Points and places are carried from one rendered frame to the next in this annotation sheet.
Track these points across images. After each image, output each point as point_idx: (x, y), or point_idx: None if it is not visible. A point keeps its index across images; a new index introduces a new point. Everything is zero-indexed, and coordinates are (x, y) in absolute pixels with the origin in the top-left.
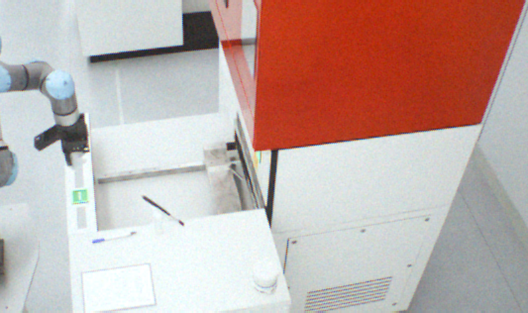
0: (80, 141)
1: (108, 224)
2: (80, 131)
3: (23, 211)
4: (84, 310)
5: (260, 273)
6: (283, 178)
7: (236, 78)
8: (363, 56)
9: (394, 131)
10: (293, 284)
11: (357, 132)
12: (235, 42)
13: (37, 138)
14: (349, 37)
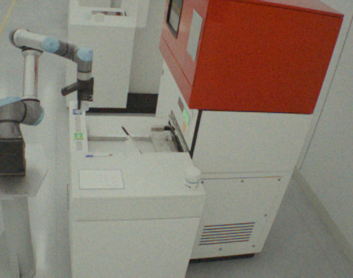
0: (89, 92)
1: None
2: (90, 87)
3: (39, 147)
4: (79, 186)
5: (190, 173)
6: (202, 132)
7: (178, 75)
8: (254, 55)
9: (266, 109)
10: None
11: (246, 106)
12: (181, 53)
13: (63, 88)
14: (248, 41)
